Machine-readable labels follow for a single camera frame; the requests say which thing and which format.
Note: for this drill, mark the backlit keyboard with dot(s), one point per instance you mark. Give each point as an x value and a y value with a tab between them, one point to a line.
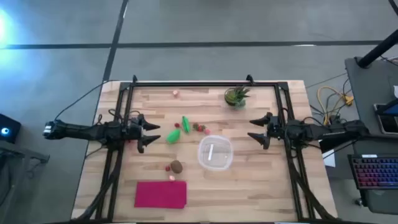
376	171

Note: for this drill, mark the green toy pepper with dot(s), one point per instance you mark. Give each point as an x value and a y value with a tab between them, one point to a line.
173	137

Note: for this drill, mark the white paper sheet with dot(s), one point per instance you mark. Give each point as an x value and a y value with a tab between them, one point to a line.
330	159

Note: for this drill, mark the black box with blue light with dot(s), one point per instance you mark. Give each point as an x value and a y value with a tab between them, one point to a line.
7	128

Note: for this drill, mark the potted succulent plant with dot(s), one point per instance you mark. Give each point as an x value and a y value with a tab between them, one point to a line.
234	97

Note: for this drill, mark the brown toy kiwi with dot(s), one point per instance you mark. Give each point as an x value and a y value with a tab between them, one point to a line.
176	166

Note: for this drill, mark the pink toy cube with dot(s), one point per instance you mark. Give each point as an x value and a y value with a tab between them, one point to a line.
172	178
175	92
207	131

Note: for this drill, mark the grey metal stand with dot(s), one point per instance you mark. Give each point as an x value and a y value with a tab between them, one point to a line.
18	152

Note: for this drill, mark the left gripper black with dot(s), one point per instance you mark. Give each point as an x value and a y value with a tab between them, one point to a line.
132	132

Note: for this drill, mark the clear plastic tupperware container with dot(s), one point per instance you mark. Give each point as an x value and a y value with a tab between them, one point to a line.
220	161

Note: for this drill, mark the black aluminium table frame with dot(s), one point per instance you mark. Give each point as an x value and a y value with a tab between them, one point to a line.
202	84

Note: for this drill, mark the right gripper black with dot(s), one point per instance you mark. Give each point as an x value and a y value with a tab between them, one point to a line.
278	129

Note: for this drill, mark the grey side desk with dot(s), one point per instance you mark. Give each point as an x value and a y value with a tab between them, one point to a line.
367	93

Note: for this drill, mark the black pole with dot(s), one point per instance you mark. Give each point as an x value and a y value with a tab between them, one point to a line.
376	51

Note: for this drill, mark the red folded cloth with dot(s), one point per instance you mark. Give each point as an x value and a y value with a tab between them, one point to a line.
160	194

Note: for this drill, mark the laptop computer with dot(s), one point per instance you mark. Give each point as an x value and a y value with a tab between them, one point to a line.
388	123

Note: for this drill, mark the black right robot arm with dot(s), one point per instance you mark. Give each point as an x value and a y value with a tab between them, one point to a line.
326	132

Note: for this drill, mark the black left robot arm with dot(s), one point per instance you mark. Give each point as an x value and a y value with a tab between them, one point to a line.
81	131

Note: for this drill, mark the green toy pea pod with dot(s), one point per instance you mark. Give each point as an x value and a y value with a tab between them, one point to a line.
186	124

